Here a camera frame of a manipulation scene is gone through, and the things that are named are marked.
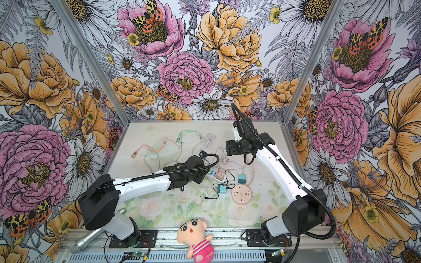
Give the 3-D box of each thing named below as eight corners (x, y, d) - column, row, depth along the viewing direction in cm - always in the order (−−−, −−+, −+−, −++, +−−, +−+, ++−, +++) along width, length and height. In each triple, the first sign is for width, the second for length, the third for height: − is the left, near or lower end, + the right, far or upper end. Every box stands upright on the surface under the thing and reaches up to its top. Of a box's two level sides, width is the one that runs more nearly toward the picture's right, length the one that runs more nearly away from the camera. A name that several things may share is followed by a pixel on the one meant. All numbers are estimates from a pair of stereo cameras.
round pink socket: (232, 205, 85) (232, 203, 83) (230, 186, 92) (231, 184, 90) (252, 205, 85) (253, 203, 83) (249, 186, 92) (250, 184, 90)
